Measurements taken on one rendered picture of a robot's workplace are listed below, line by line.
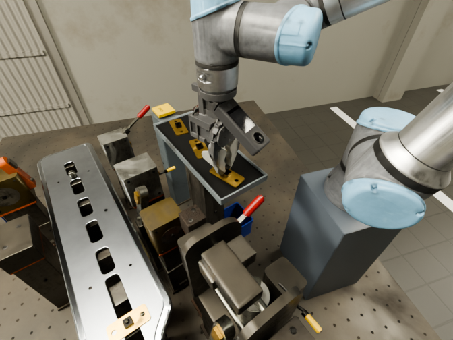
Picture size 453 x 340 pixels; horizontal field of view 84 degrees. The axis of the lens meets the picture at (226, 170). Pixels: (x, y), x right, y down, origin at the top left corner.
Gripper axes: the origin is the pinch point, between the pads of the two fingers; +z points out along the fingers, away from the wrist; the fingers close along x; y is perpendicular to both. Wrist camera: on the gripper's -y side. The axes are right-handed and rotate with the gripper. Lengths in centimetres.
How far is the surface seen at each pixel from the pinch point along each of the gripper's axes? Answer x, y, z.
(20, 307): 54, 43, 48
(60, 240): 33.8, 29.3, 18.6
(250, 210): 3.0, -9.4, 4.6
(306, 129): -203, 52, 119
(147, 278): 25.4, 3.2, 18.3
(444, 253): -127, -88, 119
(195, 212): 9.4, 2.1, 8.3
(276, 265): 7.4, -19.8, 10.4
